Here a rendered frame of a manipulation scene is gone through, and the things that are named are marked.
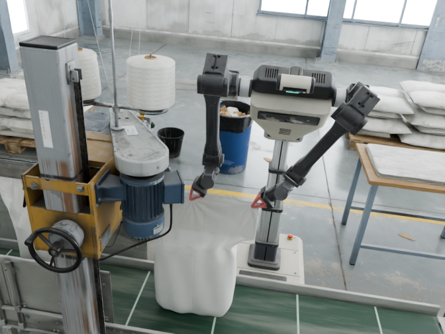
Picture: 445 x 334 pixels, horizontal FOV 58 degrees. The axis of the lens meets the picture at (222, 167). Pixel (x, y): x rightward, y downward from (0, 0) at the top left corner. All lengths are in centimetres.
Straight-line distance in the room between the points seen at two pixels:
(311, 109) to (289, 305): 105
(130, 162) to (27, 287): 107
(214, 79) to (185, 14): 843
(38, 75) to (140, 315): 134
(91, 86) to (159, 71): 26
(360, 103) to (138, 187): 80
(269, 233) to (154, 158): 136
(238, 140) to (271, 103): 204
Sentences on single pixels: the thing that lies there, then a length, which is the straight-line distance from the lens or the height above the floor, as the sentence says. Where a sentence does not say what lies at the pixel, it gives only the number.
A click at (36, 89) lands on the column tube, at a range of 128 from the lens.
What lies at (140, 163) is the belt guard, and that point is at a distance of 129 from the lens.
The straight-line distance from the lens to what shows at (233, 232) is 188.
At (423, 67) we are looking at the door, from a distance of 1016.
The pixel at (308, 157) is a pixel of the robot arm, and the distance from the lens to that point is 159.
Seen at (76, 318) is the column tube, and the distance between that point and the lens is 179.
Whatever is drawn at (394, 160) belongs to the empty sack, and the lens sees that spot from 314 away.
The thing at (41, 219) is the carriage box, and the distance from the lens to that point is 151.
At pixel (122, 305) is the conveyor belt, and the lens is 224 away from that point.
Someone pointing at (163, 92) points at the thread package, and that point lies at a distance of 136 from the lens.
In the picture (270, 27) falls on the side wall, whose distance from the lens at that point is 959.
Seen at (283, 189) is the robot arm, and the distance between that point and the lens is 163.
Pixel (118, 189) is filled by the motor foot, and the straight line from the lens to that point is 140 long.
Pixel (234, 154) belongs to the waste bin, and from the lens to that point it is 401.
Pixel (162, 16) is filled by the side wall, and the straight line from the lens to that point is 995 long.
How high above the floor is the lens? 202
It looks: 28 degrees down
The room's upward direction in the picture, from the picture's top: 5 degrees clockwise
